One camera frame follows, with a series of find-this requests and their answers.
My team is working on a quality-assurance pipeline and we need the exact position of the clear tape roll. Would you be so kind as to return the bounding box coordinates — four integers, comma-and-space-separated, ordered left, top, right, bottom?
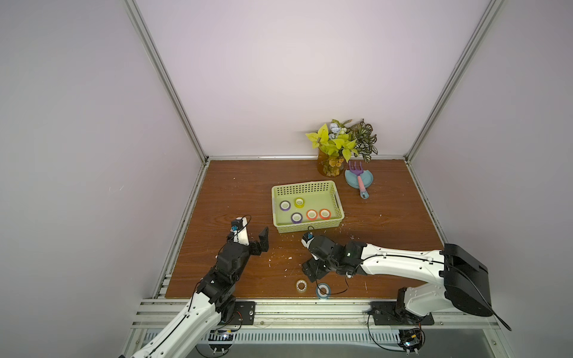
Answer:
295, 280, 308, 293

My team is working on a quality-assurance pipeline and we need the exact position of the blue tape roll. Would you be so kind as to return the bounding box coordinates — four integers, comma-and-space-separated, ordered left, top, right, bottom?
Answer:
316, 283, 331, 299

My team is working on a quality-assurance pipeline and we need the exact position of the red tape roll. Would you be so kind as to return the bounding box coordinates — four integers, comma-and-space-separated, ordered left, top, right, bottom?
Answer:
319, 209, 331, 220
306, 210, 319, 221

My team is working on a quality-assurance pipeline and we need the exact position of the purple tape roll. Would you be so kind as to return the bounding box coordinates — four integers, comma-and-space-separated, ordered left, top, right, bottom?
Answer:
290, 213, 303, 224
279, 201, 291, 211

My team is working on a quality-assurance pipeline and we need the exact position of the yellow tape roll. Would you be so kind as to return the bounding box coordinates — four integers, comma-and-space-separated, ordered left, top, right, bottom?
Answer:
293, 198, 305, 208

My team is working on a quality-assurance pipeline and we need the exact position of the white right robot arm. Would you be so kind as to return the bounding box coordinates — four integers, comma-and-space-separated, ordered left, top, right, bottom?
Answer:
301, 233, 494, 319

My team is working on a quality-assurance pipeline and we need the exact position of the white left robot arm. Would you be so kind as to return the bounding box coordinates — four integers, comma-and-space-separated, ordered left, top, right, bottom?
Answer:
132, 227, 269, 357

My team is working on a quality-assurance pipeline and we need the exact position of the green perforated storage basket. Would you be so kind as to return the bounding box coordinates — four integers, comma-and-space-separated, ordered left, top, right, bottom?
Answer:
271, 180, 345, 234

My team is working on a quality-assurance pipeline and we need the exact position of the left controller board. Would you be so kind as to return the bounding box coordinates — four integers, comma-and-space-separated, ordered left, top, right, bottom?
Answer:
207, 330, 235, 357

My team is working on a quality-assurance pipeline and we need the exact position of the controller board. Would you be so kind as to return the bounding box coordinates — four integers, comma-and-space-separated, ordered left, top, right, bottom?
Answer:
398, 328, 425, 354
207, 330, 235, 357

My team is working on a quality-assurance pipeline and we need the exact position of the purple pink toy rake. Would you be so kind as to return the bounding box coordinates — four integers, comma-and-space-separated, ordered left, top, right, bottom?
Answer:
349, 161, 369, 199

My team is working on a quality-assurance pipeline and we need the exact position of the right controller board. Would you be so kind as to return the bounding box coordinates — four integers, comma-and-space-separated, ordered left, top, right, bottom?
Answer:
398, 328, 425, 354

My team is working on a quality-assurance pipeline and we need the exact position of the amber vase with flowers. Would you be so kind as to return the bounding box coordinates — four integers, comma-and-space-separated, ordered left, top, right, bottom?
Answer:
305, 119, 378, 178

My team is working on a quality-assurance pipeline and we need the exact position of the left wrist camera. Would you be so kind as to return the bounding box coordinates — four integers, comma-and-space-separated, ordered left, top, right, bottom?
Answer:
231, 217, 245, 233

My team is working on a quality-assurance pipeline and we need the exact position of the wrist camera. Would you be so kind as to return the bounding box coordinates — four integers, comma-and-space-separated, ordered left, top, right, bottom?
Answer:
301, 231, 314, 249
231, 217, 245, 233

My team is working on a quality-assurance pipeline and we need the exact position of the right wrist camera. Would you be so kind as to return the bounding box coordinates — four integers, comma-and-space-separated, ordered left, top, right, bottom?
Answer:
301, 231, 314, 249

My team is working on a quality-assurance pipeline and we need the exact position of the aluminium front rail frame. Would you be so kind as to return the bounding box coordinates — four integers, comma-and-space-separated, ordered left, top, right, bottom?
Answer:
122, 298, 513, 357

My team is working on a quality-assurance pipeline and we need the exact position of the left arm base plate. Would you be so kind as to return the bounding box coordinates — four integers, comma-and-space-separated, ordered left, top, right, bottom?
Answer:
220, 301, 256, 326

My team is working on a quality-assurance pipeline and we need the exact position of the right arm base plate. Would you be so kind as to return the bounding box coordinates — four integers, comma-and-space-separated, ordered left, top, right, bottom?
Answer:
367, 301, 435, 326

